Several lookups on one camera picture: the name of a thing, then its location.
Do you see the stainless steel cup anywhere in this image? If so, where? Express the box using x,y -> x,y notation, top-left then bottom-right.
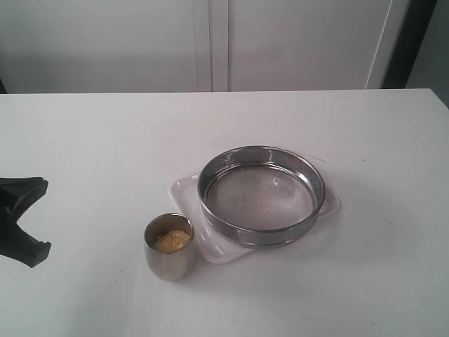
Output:
144,213 -> 198,281

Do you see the yellow grain mixture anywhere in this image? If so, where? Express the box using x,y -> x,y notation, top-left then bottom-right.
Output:
152,230 -> 192,253

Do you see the round steel mesh sieve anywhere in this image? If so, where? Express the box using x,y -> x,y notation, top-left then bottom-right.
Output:
197,145 -> 326,248

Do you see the white cabinet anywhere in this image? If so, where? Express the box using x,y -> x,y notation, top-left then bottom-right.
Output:
1,1 -> 408,93

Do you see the white rectangular tray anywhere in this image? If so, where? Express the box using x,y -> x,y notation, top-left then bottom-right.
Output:
168,174 -> 342,264

